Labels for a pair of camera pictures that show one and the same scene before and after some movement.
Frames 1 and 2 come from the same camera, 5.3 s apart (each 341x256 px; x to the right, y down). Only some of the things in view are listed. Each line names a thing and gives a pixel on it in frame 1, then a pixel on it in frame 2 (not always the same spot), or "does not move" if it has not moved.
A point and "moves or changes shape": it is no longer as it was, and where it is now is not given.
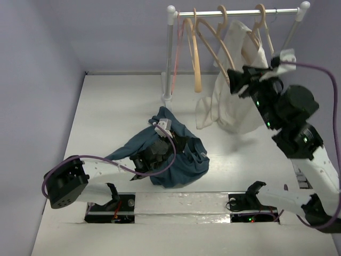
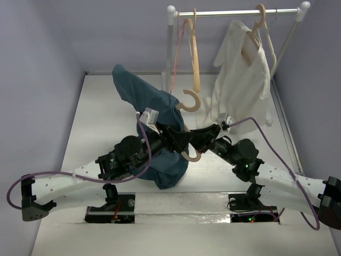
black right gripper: [246, 82] -> [213, 134]
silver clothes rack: [172, 14] does not move
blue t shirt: [190, 163] moves or changes shape
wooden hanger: [196, 65] does not move
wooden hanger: [208, 49] -> [194, 108]
